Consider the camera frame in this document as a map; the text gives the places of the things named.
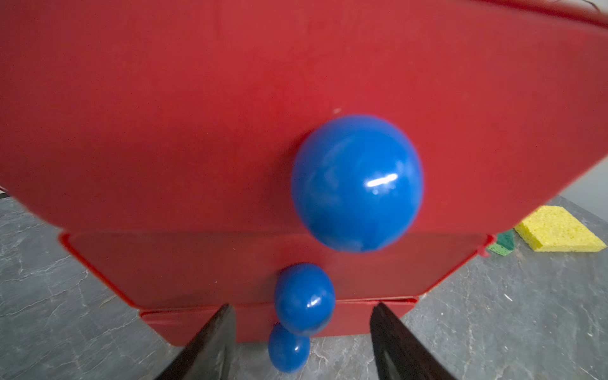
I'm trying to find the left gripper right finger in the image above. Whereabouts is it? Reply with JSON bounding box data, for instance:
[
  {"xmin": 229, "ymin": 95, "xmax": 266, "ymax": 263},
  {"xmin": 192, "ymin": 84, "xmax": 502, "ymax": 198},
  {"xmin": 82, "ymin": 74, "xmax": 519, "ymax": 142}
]
[{"xmin": 370, "ymin": 302, "xmax": 455, "ymax": 380}]

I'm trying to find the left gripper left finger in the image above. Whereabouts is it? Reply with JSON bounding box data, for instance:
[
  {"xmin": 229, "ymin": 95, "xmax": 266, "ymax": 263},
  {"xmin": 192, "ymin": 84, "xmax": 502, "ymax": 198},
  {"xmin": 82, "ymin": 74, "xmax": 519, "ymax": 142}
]
[{"xmin": 155, "ymin": 304, "xmax": 237, "ymax": 380}]

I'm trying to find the red drawer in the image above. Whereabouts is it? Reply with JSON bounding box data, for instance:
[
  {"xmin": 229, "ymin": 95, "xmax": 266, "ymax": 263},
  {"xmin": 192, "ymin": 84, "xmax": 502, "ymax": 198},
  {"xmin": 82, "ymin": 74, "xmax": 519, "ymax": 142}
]
[
  {"xmin": 60, "ymin": 232, "xmax": 495, "ymax": 311},
  {"xmin": 139, "ymin": 297, "xmax": 419, "ymax": 349},
  {"xmin": 1, "ymin": 1, "xmax": 607, "ymax": 235}
]

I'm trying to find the green scouring sponge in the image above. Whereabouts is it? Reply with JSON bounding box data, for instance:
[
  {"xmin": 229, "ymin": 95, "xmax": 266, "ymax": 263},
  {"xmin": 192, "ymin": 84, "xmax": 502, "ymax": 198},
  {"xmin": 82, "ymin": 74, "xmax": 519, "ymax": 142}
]
[{"xmin": 488, "ymin": 230, "xmax": 516, "ymax": 257}]

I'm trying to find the yellow sponge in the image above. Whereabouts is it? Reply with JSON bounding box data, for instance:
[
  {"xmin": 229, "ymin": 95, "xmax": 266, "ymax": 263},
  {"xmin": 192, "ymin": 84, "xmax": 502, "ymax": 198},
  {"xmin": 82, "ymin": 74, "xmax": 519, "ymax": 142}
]
[{"xmin": 515, "ymin": 206, "xmax": 607, "ymax": 253}]

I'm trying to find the red drawer cabinet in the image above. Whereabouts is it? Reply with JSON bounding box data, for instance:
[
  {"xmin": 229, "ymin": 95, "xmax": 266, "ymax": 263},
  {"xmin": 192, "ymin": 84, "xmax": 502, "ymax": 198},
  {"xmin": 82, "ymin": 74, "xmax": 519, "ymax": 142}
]
[{"xmin": 481, "ymin": 0, "xmax": 607, "ymax": 29}]

